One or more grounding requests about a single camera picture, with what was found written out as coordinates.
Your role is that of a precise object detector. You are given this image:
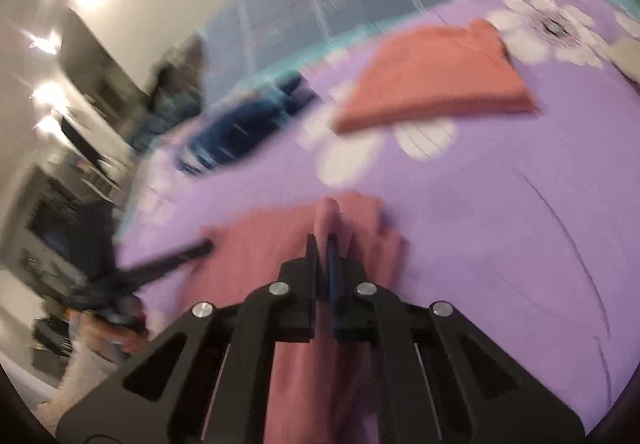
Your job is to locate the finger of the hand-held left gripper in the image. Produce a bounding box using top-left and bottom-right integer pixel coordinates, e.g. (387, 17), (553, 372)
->
(112, 240), (215, 292)

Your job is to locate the coral orange cloth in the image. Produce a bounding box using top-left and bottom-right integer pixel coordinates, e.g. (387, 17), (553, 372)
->
(332, 20), (541, 135)

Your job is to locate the beige cloth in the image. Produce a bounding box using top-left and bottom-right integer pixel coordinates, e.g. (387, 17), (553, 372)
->
(605, 39), (640, 85)

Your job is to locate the dark cabinet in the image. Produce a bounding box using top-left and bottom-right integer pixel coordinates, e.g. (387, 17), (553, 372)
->
(20, 159), (133, 290)

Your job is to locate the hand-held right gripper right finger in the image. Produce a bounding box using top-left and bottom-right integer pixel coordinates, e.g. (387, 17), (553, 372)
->
(326, 236), (586, 444)

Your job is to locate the purple floral blanket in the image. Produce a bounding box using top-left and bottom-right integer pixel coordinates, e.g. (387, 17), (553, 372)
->
(120, 0), (640, 440)

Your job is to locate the person's left forearm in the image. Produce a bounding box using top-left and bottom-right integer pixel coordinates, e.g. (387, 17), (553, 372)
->
(56, 319), (132, 412)

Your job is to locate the dark blue cloth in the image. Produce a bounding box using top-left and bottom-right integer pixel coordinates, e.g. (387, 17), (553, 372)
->
(177, 71), (321, 175)

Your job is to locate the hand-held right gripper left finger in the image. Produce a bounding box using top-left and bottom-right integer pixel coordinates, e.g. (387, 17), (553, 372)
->
(55, 234), (320, 444)

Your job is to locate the dark teal cloth pile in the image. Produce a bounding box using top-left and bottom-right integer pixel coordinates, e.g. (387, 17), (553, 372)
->
(129, 61), (206, 152)

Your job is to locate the person's left hand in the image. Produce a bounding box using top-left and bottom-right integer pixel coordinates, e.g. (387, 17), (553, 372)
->
(102, 311), (152, 359)

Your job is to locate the dusty pink cloth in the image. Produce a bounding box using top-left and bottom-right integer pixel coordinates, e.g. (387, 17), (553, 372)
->
(192, 193), (406, 444)

